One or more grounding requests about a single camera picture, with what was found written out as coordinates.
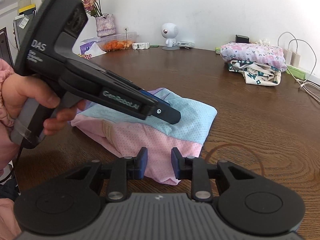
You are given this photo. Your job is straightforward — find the pink blue mesh garment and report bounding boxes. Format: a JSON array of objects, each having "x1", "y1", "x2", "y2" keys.
[{"x1": 71, "y1": 88, "x2": 217, "y2": 185}]

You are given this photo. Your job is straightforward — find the person's left hand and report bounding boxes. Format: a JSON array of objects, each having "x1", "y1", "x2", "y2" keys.
[{"x1": 1, "y1": 74, "x2": 86, "y2": 136}]

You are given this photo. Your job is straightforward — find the red checkered snack pack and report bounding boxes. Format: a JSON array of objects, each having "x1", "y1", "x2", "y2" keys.
[{"x1": 78, "y1": 54, "x2": 92, "y2": 60}]

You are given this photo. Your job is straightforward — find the grey refrigerator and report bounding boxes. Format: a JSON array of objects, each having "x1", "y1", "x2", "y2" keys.
[{"x1": 13, "y1": 13, "x2": 35, "y2": 50}]

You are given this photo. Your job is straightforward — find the purple tissue pack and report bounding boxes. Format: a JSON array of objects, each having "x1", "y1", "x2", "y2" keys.
[{"x1": 80, "y1": 37, "x2": 106, "y2": 57}]

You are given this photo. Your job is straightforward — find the white digital clock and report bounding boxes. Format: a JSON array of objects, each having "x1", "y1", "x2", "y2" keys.
[{"x1": 176, "y1": 41, "x2": 195, "y2": 48}]

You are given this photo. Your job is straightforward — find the clear box of orange fruit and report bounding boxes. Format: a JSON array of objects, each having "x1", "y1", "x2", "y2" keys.
[{"x1": 97, "y1": 30, "x2": 138, "y2": 52}]

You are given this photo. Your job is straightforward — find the white robot figurine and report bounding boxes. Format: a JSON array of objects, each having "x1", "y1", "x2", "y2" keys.
[{"x1": 161, "y1": 23, "x2": 180, "y2": 50}]

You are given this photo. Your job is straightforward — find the green sponge pack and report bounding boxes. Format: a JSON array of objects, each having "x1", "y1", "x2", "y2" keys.
[{"x1": 215, "y1": 46, "x2": 223, "y2": 55}]

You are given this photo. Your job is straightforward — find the folded cream teal-flower cloth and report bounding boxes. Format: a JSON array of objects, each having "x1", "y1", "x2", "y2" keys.
[{"x1": 228, "y1": 60, "x2": 281, "y2": 87}]

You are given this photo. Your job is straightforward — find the small black box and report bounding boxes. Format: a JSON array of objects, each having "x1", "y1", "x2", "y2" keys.
[{"x1": 235, "y1": 34, "x2": 250, "y2": 43}]

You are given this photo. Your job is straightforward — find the crumpled white tissue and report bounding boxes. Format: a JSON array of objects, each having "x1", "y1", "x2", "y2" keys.
[{"x1": 255, "y1": 38, "x2": 271, "y2": 46}]

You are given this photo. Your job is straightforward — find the folded pink floral cloth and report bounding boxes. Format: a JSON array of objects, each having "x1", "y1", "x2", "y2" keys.
[{"x1": 220, "y1": 42, "x2": 287, "y2": 72}]

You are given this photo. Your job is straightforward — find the white usb charger left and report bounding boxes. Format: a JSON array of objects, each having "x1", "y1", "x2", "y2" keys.
[{"x1": 283, "y1": 49, "x2": 292, "y2": 64}]

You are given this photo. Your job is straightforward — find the white usb charger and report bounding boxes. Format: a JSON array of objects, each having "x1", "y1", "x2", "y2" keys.
[
  {"x1": 283, "y1": 49, "x2": 292, "y2": 64},
  {"x1": 291, "y1": 52, "x2": 301, "y2": 68}
]

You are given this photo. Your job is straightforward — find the white power strip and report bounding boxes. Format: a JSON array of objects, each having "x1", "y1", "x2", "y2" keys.
[{"x1": 286, "y1": 64, "x2": 310, "y2": 80}]

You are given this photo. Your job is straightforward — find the white usb charger right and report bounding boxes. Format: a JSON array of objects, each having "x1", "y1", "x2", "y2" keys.
[{"x1": 291, "y1": 52, "x2": 301, "y2": 68}]

